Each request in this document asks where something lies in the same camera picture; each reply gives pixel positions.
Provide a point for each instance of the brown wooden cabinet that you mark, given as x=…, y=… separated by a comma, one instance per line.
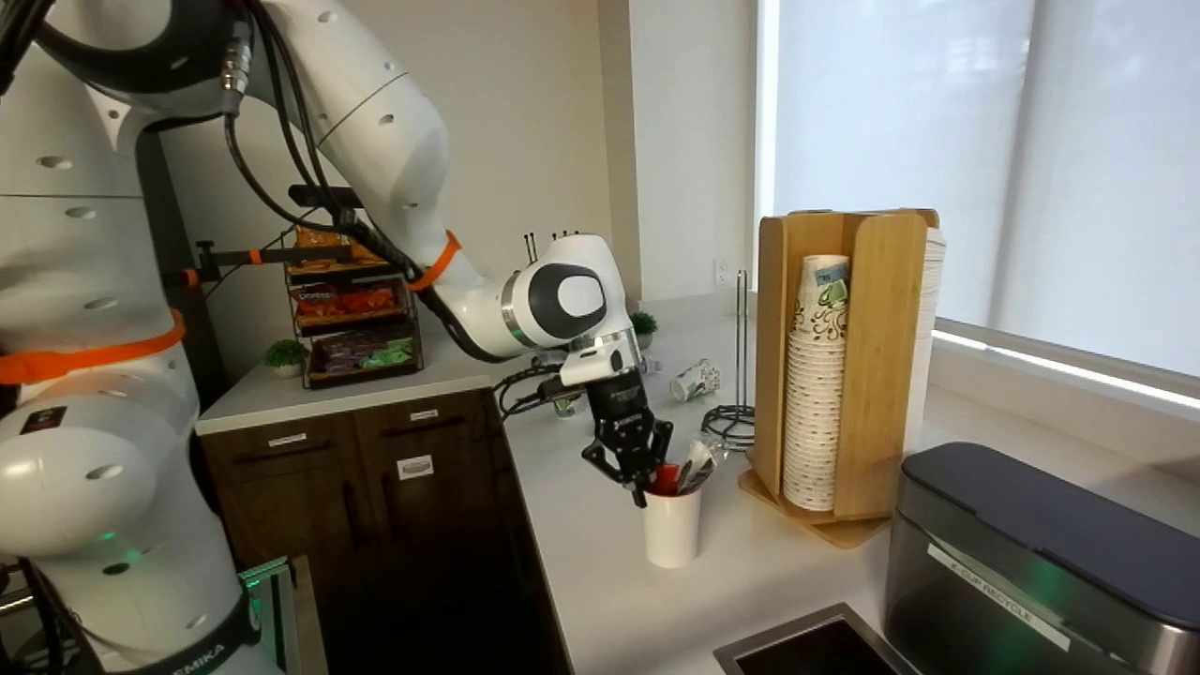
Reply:
x=363, y=525

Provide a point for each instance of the wooden cup dispenser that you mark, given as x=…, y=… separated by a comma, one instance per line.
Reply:
x=875, y=362

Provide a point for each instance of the black flat tray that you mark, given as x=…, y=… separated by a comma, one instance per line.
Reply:
x=810, y=645

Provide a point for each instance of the white lid stack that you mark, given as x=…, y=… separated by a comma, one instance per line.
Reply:
x=928, y=322

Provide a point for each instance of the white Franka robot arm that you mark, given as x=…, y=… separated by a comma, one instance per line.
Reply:
x=363, y=123

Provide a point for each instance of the white window blind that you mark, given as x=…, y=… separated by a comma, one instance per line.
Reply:
x=998, y=161

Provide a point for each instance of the silver bin with black lid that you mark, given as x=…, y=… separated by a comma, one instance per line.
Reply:
x=1038, y=563

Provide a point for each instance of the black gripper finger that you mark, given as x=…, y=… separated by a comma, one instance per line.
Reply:
x=659, y=451
x=617, y=460

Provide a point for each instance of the wooden snack rack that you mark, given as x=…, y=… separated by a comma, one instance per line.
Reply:
x=353, y=312

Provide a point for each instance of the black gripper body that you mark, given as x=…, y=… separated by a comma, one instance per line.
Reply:
x=620, y=411

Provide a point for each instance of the white cabinet sticker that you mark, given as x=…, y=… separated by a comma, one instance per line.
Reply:
x=413, y=466

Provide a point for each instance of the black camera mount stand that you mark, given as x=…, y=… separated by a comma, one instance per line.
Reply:
x=173, y=273

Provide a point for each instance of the small green potted plant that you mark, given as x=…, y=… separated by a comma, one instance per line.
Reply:
x=285, y=356
x=642, y=331

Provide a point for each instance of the patterned paper cup stack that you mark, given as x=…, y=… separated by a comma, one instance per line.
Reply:
x=814, y=388

